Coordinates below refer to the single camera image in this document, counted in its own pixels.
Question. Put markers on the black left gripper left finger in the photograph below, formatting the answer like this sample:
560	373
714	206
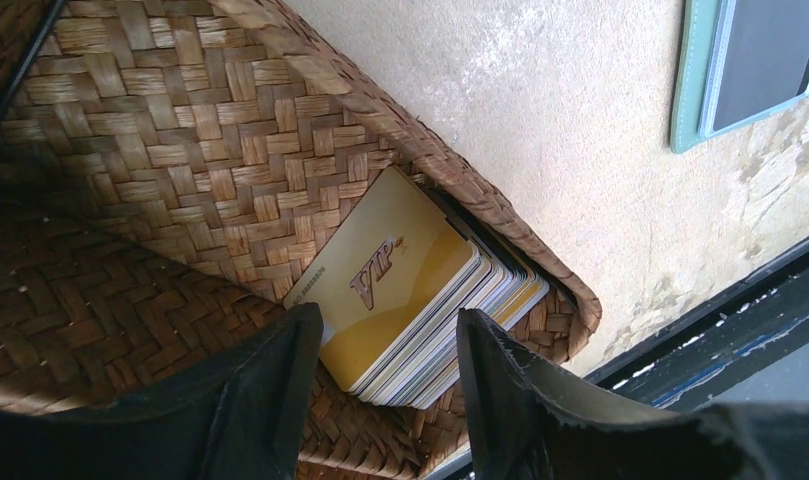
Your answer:
239	414

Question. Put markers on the dark grey card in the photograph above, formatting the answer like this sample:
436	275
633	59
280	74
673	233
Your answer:
759	61

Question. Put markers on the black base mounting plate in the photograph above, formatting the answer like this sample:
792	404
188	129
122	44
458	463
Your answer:
749	344

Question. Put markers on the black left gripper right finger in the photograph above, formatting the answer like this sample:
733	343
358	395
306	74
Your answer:
529	418

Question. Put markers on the teal leather card holder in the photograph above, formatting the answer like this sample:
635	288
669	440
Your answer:
699	25

